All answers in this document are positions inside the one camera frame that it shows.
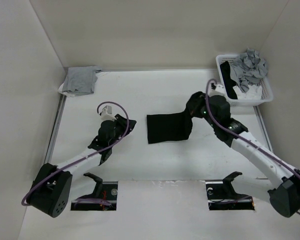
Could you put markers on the left metal table rail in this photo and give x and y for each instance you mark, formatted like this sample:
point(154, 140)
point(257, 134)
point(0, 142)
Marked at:
point(55, 130)

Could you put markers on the folded grey tank top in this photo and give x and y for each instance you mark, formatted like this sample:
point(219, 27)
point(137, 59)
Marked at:
point(80, 79)

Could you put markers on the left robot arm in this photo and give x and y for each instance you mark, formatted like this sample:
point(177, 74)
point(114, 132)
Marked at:
point(73, 182)

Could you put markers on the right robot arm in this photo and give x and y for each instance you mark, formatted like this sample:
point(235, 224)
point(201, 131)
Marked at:
point(281, 189)

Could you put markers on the black tank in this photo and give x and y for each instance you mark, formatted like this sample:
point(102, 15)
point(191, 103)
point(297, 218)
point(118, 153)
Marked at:
point(175, 127)
point(228, 82)

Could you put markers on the crumpled grey tank top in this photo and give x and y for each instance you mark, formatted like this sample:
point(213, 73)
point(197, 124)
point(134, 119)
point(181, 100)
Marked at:
point(248, 69)

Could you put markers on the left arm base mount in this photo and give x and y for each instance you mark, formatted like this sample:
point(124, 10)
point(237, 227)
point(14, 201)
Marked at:
point(95, 197)

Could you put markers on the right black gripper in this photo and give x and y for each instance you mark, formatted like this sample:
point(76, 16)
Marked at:
point(205, 100)

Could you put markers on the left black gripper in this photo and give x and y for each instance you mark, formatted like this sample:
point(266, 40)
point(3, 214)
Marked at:
point(131, 123)

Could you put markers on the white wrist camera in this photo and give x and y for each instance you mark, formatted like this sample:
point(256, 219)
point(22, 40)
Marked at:
point(217, 90)
point(106, 114)

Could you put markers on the right metal table rail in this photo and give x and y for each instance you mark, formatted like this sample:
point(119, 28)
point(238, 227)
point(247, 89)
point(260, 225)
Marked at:
point(263, 128)

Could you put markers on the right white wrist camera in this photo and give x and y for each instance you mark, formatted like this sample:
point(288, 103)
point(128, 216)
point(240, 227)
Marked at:
point(217, 90)

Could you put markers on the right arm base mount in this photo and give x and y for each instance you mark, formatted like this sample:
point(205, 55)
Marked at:
point(221, 197)

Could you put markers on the folded white tank top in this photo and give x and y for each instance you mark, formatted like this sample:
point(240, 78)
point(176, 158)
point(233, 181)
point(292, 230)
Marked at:
point(65, 91)

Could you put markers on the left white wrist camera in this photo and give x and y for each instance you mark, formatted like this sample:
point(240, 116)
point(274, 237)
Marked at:
point(106, 114)

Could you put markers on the metal table rail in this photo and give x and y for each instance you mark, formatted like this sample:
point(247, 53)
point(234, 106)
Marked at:
point(263, 128)
point(55, 130)

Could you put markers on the white plastic laundry basket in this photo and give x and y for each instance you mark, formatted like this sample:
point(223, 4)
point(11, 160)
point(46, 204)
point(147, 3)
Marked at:
point(266, 93)

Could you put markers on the white tank top in basket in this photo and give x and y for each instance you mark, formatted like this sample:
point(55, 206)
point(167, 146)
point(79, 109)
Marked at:
point(254, 93)

